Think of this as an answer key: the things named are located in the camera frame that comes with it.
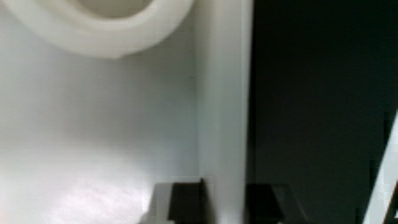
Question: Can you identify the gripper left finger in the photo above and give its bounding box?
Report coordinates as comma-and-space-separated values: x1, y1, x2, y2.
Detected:
140, 179, 208, 224

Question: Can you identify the white square tabletop tray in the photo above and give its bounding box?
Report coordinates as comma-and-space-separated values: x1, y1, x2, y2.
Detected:
0, 0, 254, 224

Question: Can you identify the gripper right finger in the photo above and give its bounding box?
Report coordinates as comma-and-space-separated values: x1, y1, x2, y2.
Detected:
245, 183, 309, 224

